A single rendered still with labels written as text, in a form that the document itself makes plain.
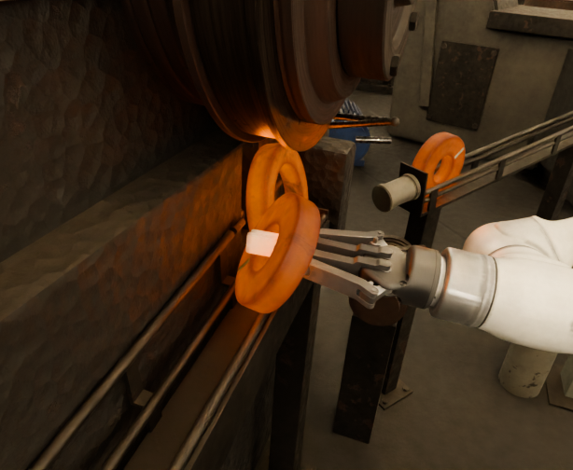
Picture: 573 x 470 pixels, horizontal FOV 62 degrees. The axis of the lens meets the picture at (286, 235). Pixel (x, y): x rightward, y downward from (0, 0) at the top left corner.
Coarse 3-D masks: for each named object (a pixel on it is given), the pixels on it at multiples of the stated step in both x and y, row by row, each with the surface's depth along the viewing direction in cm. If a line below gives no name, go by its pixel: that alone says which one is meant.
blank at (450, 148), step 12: (444, 132) 105; (432, 144) 102; (444, 144) 102; (456, 144) 105; (420, 156) 103; (432, 156) 102; (444, 156) 105; (456, 156) 107; (420, 168) 102; (432, 168) 104; (444, 168) 110; (456, 168) 110; (432, 180) 106; (444, 180) 109
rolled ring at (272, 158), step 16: (272, 144) 72; (256, 160) 69; (272, 160) 68; (288, 160) 74; (256, 176) 67; (272, 176) 68; (288, 176) 79; (304, 176) 81; (256, 192) 67; (272, 192) 68; (304, 192) 81; (256, 208) 67; (256, 224) 68
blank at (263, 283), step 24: (288, 192) 61; (264, 216) 65; (288, 216) 57; (312, 216) 56; (288, 240) 53; (312, 240) 54; (240, 264) 65; (264, 264) 62; (288, 264) 53; (240, 288) 61; (264, 288) 54; (288, 288) 54; (264, 312) 58
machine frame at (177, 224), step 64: (64, 0) 39; (0, 64) 34; (64, 64) 40; (128, 64) 48; (0, 128) 36; (64, 128) 42; (128, 128) 50; (192, 128) 63; (0, 192) 37; (64, 192) 43; (128, 192) 50; (192, 192) 55; (0, 256) 38; (64, 256) 40; (128, 256) 45; (192, 256) 59; (0, 320) 33; (64, 320) 39; (128, 320) 48; (192, 320) 63; (0, 384) 34; (64, 384) 41; (0, 448) 35; (64, 448) 43; (256, 448) 114
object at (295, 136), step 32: (192, 0) 39; (224, 0) 38; (256, 0) 37; (224, 32) 40; (256, 32) 38; (224, 64) 43; (256, 64) 41; (224, 96) 47; (256, 96) 46; (256, 128) 53; (288, 128) 51; (320, 128) 65
